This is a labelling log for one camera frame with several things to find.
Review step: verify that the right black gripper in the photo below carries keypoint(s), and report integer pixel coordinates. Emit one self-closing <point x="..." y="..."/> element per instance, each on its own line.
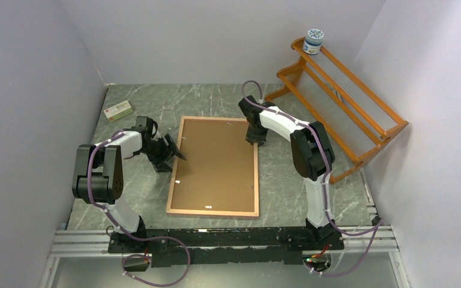
<point x="260" y="140"/>

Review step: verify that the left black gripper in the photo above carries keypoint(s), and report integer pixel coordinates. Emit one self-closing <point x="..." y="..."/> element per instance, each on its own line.
<point x="168" y="151"/>

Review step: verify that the brown frame backing board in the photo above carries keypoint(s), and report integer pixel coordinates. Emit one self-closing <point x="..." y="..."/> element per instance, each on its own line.
<point x="214" y="167"/>

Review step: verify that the copper wooden picture frame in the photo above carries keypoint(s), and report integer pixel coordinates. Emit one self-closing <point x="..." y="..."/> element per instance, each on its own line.
<point x="214" y="212"/>

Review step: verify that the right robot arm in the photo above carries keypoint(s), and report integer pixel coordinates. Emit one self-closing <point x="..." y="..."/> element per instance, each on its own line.
<point x="312" y="153"/>

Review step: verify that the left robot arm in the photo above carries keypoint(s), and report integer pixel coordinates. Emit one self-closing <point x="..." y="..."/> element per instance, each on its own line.
<point x="98" y="177"/>

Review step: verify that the small white red box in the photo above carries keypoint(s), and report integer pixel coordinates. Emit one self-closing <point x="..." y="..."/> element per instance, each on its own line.
<point x="118" y="111"/>

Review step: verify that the orange wooden rack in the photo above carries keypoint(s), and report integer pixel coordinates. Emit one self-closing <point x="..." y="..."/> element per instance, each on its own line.
<point x="357" y="119"/>

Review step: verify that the white blue jar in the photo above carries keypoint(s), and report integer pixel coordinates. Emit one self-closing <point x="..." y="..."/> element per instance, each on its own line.
<point x="313" y="41"/>

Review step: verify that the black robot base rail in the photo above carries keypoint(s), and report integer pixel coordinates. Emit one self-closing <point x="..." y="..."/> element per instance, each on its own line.
<point x="288" y="245"/>

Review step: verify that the aluminium extrusion rail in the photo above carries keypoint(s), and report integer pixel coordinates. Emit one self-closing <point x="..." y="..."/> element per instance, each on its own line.
<point x="94" y="243"/>

